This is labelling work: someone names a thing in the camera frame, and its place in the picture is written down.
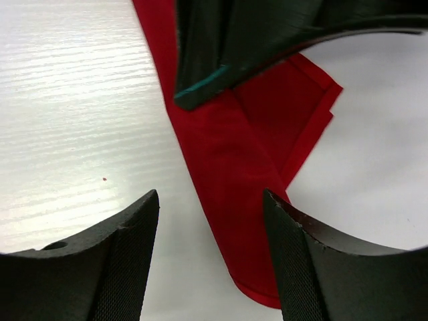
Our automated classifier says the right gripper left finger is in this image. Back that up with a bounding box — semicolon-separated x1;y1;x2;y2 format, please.
1;190;159;321

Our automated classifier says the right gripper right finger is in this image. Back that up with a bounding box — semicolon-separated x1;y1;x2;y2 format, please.
263;190;427;321

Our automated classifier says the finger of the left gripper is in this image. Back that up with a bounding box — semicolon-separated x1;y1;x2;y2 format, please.
174;1;427;110

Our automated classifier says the red cloth napkin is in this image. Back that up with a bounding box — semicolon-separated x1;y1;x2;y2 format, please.
134;1;342;308

